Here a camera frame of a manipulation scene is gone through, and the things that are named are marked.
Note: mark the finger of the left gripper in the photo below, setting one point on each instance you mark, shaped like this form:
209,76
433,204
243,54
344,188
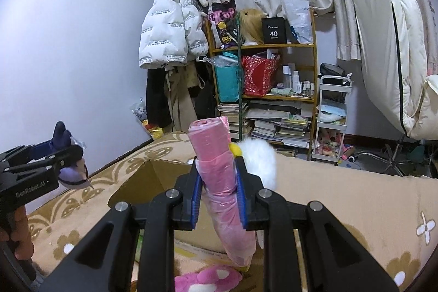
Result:
59,160
24,154

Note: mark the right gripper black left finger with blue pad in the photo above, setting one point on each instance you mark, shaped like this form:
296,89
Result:
104,259

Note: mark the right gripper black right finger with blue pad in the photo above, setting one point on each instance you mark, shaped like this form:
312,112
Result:
305,246

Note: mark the pink plush toy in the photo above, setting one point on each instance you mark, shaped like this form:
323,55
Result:
218,278

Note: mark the pink plastic bag roll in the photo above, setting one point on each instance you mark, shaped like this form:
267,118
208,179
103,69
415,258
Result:
215,164

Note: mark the purple plush toy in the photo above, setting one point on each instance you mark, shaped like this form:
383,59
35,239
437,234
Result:
75,177

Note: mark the person's left hand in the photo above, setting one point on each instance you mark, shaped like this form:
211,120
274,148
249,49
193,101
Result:
21,235

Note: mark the brown cardboard box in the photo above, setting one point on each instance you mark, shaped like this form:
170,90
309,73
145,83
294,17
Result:
156,176

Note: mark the white fluffy plush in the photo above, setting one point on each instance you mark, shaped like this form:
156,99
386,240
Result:
260,160

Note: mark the stack of books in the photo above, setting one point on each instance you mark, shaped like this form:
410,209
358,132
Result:
280,122

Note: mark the white rolling cart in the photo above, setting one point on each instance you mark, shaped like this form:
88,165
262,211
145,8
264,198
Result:
331,118

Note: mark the beige trench coat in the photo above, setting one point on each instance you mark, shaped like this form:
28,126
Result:
181,108

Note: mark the wooden bookshelf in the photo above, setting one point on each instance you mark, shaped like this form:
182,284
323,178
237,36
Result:
302,70

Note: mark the white puffer jacket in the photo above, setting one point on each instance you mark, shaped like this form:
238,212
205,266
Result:
172,34

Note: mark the red gift bag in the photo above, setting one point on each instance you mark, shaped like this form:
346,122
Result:
259,75

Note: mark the teal bag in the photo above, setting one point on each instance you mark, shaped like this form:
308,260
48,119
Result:
226,70

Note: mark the cream duvet hanging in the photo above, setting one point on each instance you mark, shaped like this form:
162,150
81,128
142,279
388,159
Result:
395,65

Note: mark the black box number 40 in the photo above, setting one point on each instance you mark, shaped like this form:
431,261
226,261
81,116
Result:
274,30

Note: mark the black purple printed bag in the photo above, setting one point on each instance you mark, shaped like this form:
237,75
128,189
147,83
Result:
222,17

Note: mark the blonde wig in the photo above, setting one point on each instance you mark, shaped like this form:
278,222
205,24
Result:
251,25

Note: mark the white plastic bag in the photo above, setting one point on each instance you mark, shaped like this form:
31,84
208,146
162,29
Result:
299,19

